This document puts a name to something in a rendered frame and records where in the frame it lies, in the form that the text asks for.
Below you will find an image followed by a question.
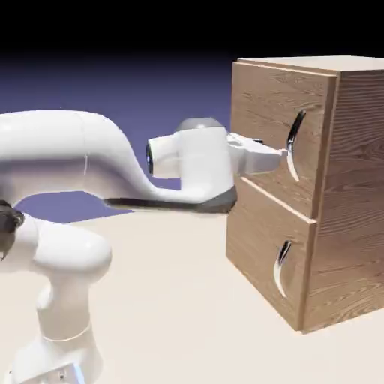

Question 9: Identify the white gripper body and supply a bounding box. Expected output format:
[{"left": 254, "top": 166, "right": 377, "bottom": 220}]
[{"left": 235, "top": 138, "right": 284, "bottom": 176}]

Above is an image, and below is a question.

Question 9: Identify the curved metal handle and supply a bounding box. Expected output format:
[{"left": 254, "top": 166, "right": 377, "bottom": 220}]
[
  {"left": 286, "top": 109, "right": 307, "bottom": 183},
  {"left": 272, "top": 240, "right": 293, "bottom": 299}
]

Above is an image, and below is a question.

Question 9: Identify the light wood cabinet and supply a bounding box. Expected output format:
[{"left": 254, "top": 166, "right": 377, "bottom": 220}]
[{"left": 225, "top": 55, "right": 384, "bottom": 334}]

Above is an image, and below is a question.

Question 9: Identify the wood door with gripped handle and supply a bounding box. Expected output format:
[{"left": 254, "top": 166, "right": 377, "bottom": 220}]
[{"left": 229, "top": 61, "right": 341, "bottom": 219}]

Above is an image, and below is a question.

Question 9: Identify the wood door with free handle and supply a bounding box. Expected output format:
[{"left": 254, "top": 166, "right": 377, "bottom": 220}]
[{"left": 225, "top": 176, "right": 318, "bottom": 332}]

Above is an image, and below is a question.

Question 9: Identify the curved metal handle, free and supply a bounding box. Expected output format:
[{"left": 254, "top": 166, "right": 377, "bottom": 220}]
[{"left": 272, "top": 240, "right": 293, "bottom": 299}]

